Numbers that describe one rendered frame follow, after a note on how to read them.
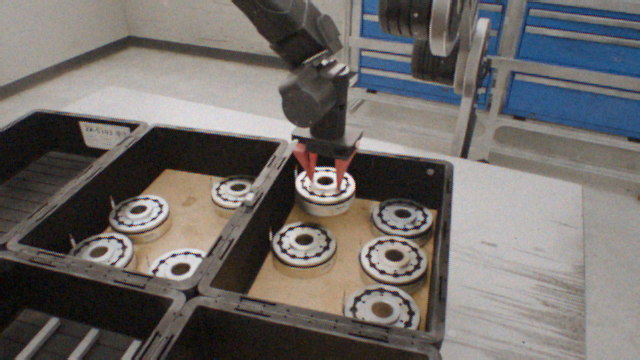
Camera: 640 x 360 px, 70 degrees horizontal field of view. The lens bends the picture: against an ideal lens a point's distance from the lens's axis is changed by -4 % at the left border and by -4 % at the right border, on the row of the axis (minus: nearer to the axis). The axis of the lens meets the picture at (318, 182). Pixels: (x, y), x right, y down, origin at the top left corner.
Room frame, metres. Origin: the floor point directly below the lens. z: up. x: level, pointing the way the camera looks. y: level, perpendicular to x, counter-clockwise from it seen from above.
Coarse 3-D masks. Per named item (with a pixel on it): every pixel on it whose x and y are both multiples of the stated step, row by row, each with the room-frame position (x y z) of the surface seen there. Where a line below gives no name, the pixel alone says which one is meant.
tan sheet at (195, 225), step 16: (160, 176) 0.81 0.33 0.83; (176, 176) 0.81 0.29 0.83; (192, 176) 0.81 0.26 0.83; (208, 176) 0.81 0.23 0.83; (144, 192) 0.75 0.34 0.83; (160, 192) 0.75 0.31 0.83; (176, 192) 0.75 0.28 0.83; (192, 192) 0.75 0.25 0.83; (208, 192) 0.75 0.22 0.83; (176, 208) 0.70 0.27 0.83; (192, 208) 0.70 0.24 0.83; (208, 208) 0.70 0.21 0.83; (176, 224) 0.65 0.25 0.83; (192, 224) 0.65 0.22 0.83; (208, 224) 0.65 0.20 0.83; (224, 224) 0.65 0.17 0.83; (160, 240) 0.61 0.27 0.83; (176, 240) 0.61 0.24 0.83; (192, 240) 0.61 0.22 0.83; (208, 240) 0.61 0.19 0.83; (144, 256) 0.57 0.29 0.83; (160, 256) 0.57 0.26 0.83; (144, 272) 0.53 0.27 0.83
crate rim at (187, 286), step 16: (144, 128) 0.83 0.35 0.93; (160, 128) 0.84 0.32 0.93; (176, 128) 0.83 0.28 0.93; (192, 128) 0.83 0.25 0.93; (128, 144) 0.77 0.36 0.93; (112, 160) 0.71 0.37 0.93; (272, 160) 0.71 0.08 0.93; (96, 176) 0.66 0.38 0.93; (256, 192) 0.61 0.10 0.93; (48, 208) 0.56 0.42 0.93; (240, 208) 0.57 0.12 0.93; (32, 224) 0.52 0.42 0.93; (16, 240) 0.49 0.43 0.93; (224, 240) 0.49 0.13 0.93; (32, 256) 0.46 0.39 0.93; (48, 256) 0.46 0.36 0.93; (64, 256) 0.46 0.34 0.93; (208, 256) 0.46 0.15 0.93; (112, 272) 0.43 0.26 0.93; (128, 272) 0.43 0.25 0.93; (176, 288) 0.40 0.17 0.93; (192, 288) 0.40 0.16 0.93
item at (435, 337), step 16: (288, 144) 0.76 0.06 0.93; (400, 160) 0.71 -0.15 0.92; (416, 160) 0.71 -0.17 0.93; (432, 160) 0.71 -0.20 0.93; (272, 176) 0.65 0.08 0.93; (448, 176) 0.65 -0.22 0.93; (448, 192) 0.61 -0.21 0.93; (256, 208) 0.57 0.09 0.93; (448, 208) 0.57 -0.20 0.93; (240, 224) 0.53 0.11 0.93; (448, 224) 0.53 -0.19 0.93; (448, 240) 0.49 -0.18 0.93; (224, 256) 0.46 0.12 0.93; (448, 256) 0.46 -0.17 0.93; (208, 272) 0.43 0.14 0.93; (448, 272) 0.43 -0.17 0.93; (208, 288) 0.40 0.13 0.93; (256, 304) 0.38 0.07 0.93; (272, 304) 0.38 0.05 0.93; (288, 304) 0.38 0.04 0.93; (320, 320) 0.35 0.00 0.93; (336, 320) 0.35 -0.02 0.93; (352, 320) 0.36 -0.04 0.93; (368, 320) 0.35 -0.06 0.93; (432, 320) 0.35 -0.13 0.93; (400, 336) 0.33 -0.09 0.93; (416, 336) 0.33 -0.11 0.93; (432, 336) 0.33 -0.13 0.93
